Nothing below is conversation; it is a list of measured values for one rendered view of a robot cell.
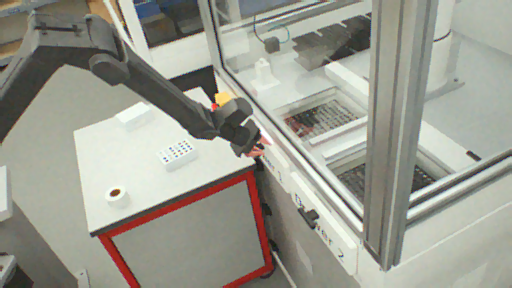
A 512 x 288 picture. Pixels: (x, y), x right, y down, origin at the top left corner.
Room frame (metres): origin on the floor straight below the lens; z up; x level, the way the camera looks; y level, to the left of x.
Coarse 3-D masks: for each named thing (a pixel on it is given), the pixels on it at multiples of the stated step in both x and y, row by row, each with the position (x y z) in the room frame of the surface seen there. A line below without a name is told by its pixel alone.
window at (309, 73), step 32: (224, 0) 1.15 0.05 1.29; (256, 0) 0.92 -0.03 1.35; (288, 0) 0.77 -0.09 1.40; (320, 0) 0.66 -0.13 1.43; (352, 0) 0.57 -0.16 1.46; (224, 32) 1.22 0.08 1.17; (256, 32) 0.95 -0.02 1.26; (288, 32) 0.78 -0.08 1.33; (320, 32) 0.66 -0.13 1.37; (352, 32) 0.57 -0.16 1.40; (224, 64) 1.29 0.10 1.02; (256, 64) 0.99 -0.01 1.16; (288, 64) 0.80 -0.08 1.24; (320, 64) 0.66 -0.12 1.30; (352, 64) 0.57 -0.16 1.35; (256, 96) 1.03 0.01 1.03; (288, 96) 0.81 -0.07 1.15; (320, 96) 0.67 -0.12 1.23; (352, 96) 0.57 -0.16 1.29; (288, 128) 0.83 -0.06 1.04; (320, 128) 0.68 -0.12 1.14; (352, 128) 0.57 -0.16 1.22; (320, 160) 0.68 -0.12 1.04; (352, 160) 0.57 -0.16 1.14; (352, 192) 0.56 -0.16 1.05
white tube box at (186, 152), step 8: (176, 144) 1.16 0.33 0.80; (184, 144) 1.15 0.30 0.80; (192, 144) 1.14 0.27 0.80; (160, 152) 1.13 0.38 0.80; (176, 152) 1.11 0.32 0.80; (184, 152) 1.10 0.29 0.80; (192, 152) 1.11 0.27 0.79; (160, 160) 1.09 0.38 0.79; (168, 160) 1.08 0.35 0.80; (176, 160) 1.08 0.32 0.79; (184, 160) 1.09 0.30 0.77; (168, 168) 1.06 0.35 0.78
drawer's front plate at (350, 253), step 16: (304, 192) 0.70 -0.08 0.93; (304, 208) 0.71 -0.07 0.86; (320, 208) 0.64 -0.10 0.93; (320, 224) 0.63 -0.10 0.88; (336, 224) 0.58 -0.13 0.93; (336, 240) 0.56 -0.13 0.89; (352, 240) 0.53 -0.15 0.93; (336, 256) 0.56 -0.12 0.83; (352, 256) 0.51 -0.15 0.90; (352, 272) 0.51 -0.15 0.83
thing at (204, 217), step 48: (192, 96) 1.54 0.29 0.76; (96, 144) 1.29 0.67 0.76; (144, 144) 1.24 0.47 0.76; (96, 192) 1.01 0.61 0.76; (144, 192) 0.97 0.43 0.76; (192, 192) 0.95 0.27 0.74; (240, 192) 1.02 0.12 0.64; (144, 240) 0.90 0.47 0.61; (192, 240) 0.95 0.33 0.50; (240, 240) 1.01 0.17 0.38
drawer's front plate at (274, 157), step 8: (264, 136) 0.95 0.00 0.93; (264, 144) 0.93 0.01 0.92; (272, 144) 0.91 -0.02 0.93; (264, 152) 0.94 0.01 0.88; (272, 152) 0.87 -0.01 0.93; (264, 160) 0.95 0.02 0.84; (272, 160) 0.88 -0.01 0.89; (280, 160) 0.83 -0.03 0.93; (272, 168) 0.90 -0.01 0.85; (280, 168) 0.83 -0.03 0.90; (288, 168) 0.81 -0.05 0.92; (280, 176) 0.84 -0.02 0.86; (288, 176) 0.81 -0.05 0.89; (280, 184) 0.85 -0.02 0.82; (288, 184) 0.81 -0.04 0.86; (288, 192) 0.81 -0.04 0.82
